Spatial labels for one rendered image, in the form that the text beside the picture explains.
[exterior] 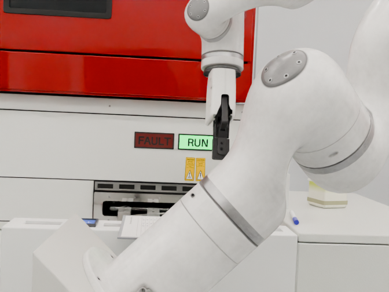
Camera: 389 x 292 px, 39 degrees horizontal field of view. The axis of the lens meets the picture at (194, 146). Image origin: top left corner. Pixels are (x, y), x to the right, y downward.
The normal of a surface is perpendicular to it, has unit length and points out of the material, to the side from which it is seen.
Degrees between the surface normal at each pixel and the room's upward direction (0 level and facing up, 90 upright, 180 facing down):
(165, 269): 82
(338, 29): 90
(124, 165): 90
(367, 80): 99
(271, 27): 90
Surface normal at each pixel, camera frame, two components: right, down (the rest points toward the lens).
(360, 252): 0.07, 0.06
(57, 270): 0.74, -0.68
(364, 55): -0.81, 0.21
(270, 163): -0.52, 0.17
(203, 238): -0.11, -0.09
